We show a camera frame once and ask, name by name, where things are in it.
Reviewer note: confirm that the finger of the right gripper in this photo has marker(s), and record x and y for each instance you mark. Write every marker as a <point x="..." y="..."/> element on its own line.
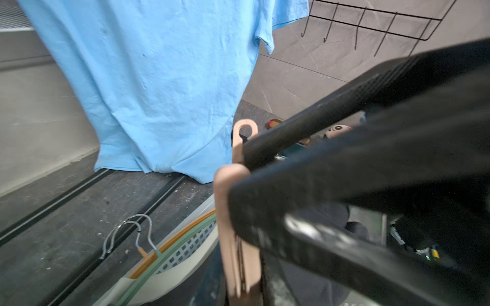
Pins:
<point x="403" y="197"/>
<point x="384" y="85"/>

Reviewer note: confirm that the light blue t-shirt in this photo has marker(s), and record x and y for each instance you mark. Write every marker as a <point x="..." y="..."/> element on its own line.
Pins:
<point x="160" y="81"/>

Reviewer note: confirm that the dark grey garment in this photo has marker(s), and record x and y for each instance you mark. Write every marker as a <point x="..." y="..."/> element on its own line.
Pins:
<point x="310" y="276"/>

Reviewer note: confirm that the orange plastic hanger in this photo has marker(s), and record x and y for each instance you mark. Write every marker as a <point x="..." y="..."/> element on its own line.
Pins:
<point x="148" y="260"/>

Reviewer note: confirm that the pink plush doll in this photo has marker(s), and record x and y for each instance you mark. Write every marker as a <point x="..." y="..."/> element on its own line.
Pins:
<point x="336" y="130"/>

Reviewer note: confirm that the plaid case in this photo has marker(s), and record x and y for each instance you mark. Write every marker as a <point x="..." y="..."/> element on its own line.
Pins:
<point x="277" y="124"/>

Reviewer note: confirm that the white laundry basket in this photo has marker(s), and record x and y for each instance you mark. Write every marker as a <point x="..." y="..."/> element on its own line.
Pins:
<point x="183" y="263"/>

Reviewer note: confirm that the black clothes rack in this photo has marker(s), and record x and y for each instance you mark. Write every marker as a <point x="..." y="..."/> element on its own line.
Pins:
<point x="50" y="253"/>

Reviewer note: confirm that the black wall hook rack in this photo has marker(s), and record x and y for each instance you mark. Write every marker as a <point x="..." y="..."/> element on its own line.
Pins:
<point x="413" y="27"/>

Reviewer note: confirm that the spare wire hangers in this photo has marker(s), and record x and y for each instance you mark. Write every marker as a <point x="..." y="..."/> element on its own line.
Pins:
<point x="123" y="231"/>

